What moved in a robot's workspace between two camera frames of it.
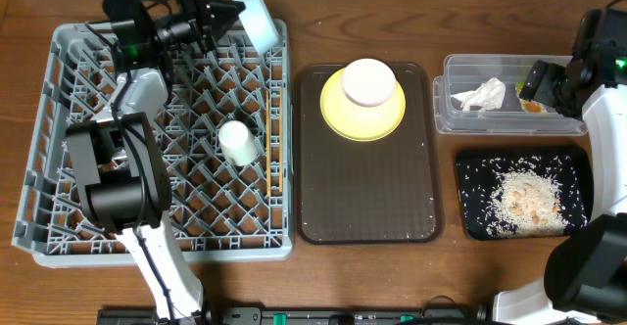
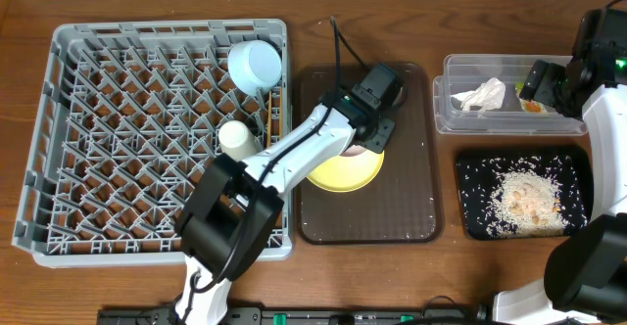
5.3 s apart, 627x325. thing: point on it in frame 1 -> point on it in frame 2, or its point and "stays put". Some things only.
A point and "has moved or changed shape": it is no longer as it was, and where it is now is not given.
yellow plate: [359, 122] has moved or changed shape
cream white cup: [238, 143] stays put
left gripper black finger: [217, 15] -> [379, 141]
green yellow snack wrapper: [529, 106] stays put
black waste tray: [478, 169] stays put
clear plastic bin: [511, 117] stays put
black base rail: [302, 315] stays put
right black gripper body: [551, 85] stays put
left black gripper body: [203, 17] -> [380, 136]
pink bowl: [368, 82] has moved or changed shape
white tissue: [487, 97] stays put
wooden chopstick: [280, 138] stays put
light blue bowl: [258, 20] -> [254, 67]
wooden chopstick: [268, 142] stays put
